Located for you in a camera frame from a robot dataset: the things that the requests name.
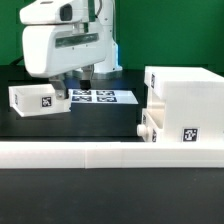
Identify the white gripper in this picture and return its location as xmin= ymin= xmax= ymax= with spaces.
xmin=22 ymin=22 xmax=106 ymax=100

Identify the white drawer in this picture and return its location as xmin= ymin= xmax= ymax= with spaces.
xmin=137 ymin=108 xmax=164 ymax=142
xmin=8 ymin=84 xmax=71 ymax=117

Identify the white front drawer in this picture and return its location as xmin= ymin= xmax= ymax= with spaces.
xmin=137 ymin=108 xmax=164 ymax=142

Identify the white drawer cabinet box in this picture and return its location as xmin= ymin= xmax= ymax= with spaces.
xmin=144 ymin=66 xmax=224 ymax=143

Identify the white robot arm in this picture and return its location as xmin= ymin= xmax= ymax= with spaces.
xmin=20 ymin=0 xmax=121 ymax=100

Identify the white marker sheet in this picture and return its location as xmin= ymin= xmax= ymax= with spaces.
xmin=69 ymin=89 xmax=138 ymax=104

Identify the white L-shaped fence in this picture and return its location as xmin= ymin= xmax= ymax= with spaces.
xmin=0 ymin=141 xmax=224 ymax=169

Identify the black cable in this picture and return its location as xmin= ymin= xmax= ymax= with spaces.
xmin=9 ymin=54 xmax=26 ymax=66

